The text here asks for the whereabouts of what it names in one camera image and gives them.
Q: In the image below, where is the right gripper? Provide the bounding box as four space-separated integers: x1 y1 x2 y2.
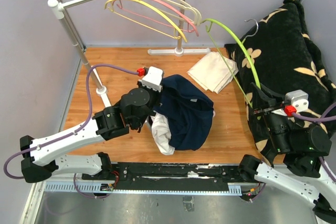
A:
250 80 291 152

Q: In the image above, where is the white t shirt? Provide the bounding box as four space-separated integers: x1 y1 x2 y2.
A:
150 111 214 155

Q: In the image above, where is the navy blue t shirt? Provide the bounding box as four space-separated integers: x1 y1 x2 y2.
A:
154 74 214 151

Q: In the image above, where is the green hanger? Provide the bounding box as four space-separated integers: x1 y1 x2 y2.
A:
202 18 262 109

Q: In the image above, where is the pink white hanger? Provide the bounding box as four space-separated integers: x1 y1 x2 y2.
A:
104 0 199 42

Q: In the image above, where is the yellow hanger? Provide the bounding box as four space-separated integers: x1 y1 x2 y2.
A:
104 0 188 41

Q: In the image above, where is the metal clothes rack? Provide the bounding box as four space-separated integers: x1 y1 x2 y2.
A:
47 0 211 106

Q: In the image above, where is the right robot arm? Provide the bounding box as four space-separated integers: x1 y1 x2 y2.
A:
238 83 335 223

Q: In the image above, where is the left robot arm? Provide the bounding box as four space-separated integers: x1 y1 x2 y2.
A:
20 80 162 183

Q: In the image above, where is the black floral blanket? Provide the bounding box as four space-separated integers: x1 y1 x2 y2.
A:
225 0 335 165

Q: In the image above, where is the folded cream cloth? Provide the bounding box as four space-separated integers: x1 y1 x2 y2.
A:
187 51 238 94

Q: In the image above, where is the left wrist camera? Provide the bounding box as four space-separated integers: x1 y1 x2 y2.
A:
137 66 164 92

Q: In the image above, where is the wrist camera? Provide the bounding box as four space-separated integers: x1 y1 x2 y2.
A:
272 90 309 117
137 66 164 92

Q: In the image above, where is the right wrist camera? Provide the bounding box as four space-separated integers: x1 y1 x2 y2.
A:
272 90 309 117

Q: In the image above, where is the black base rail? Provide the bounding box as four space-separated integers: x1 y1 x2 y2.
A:
81 162 244 192

